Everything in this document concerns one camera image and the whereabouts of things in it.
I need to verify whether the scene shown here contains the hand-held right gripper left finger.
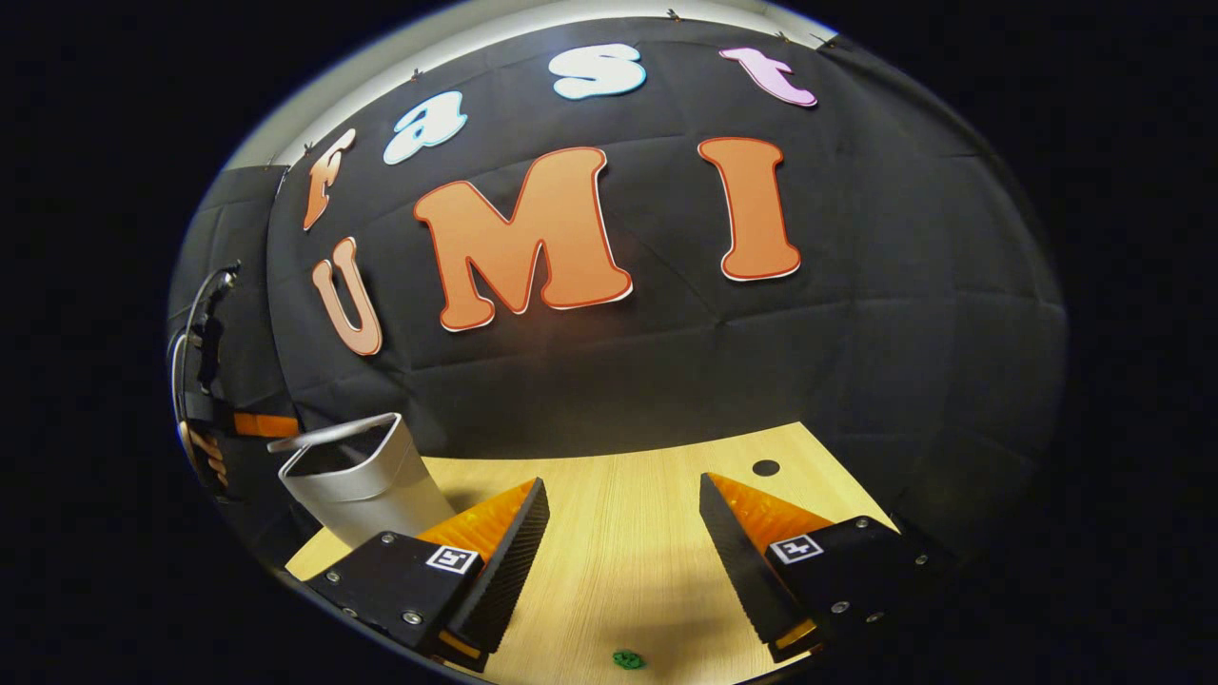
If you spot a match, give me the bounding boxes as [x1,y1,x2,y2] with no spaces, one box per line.
[304,478,551,675]

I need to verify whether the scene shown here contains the wooden desktop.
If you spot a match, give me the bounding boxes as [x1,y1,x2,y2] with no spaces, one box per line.
[284,421,900,685]

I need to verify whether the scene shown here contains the black backdrop cloth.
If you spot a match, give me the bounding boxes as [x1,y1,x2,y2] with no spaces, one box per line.
[169,17,1067,562]

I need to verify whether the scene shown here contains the white desktop garbage bin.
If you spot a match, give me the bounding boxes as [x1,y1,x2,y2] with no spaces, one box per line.
[266,412,456,550]

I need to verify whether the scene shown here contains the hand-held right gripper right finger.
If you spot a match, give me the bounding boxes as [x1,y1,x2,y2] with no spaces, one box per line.
[699,473,962,664]

